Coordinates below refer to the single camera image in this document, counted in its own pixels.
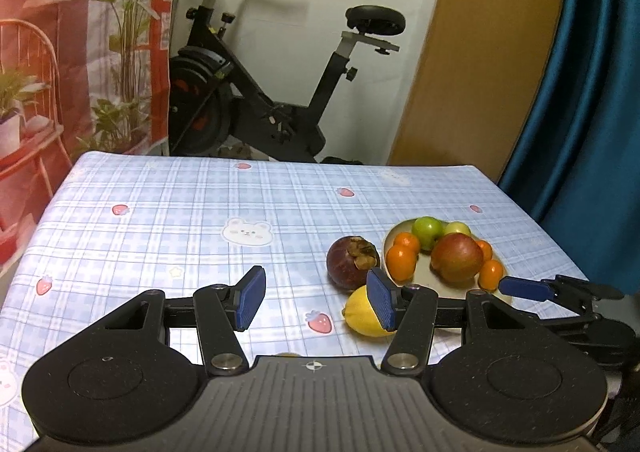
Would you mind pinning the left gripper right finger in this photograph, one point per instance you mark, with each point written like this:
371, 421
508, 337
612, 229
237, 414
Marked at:
410, 312

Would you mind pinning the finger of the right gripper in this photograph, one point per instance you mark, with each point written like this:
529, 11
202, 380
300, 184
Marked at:
560, 329
576, 295

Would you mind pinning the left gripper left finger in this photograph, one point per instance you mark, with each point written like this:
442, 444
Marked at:
220, 311

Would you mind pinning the small orange kumquat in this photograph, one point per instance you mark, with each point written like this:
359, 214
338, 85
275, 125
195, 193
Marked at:
400, 263

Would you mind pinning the red apple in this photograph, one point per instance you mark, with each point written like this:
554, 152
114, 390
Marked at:
456, 258

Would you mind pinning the orange tangerine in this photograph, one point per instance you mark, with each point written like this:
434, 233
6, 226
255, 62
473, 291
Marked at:
408, 240

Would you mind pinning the dark green apple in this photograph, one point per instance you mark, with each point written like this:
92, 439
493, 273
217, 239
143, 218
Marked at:
427, 230

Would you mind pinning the light green apple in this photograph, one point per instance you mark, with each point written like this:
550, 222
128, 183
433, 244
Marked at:
456, 227

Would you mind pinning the small orange mandarin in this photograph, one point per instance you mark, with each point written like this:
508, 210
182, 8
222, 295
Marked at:
486, 249

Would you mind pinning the beige round plate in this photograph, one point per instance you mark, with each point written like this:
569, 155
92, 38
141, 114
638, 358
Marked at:
425, 276

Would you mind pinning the dark purple mangosteen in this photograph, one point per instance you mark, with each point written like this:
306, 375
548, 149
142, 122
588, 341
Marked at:
349, 260

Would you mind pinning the teal curtain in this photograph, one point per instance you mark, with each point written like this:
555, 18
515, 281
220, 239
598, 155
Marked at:
575, 166

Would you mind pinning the wooden door panel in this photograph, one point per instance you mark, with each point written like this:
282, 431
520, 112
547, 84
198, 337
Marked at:
479, 72

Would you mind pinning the printed fabric backdrop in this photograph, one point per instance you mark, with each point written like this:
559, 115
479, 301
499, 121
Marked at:
76, 76

